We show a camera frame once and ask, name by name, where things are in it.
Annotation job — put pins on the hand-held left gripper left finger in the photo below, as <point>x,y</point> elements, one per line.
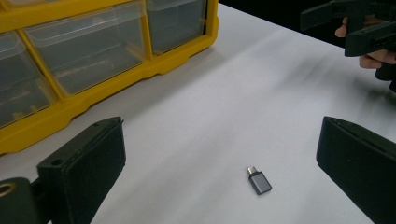
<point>87,168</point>

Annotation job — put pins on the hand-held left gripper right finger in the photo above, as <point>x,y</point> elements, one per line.
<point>364,168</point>

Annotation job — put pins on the yellow black drawer cabinet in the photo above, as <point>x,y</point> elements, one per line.
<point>93,95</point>

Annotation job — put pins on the small grey plug adapter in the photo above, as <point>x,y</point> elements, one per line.
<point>260,183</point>

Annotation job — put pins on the group of clear drawers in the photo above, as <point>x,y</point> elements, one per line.
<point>87,49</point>

